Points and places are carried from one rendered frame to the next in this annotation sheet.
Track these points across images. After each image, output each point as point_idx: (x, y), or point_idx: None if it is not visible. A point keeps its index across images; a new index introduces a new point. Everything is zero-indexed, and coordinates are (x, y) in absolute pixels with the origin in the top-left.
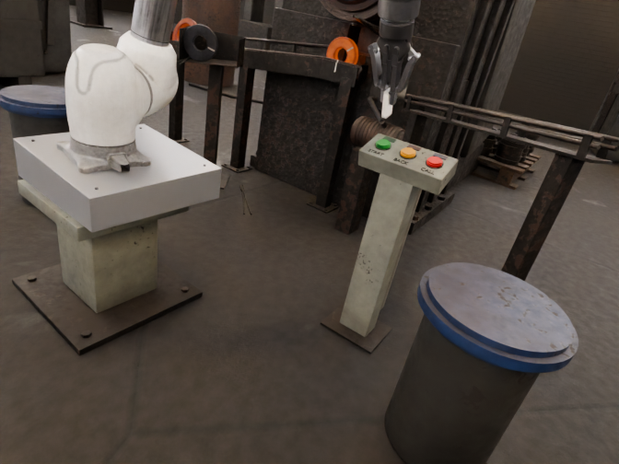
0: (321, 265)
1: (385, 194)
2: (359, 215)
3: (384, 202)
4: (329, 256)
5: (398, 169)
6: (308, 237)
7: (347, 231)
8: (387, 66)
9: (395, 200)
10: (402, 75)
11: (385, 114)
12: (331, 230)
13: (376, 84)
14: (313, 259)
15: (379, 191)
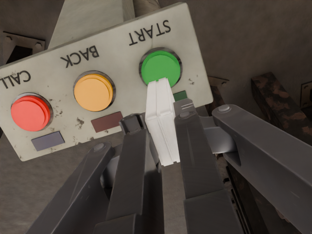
0: (223, 0)
1: (99, 14)
2: (260, 105)
3: (97, 9)
4: (231, 25)
5: (74, 40)
6: (278, 25)
7: (254, 79)
8: (185, 195)
9: (76, 21)
10: (73, 200)
11: (151, 85)
12: (270, 65)
13: (223, 108)
14: (239, 0)
15: (113, 9)
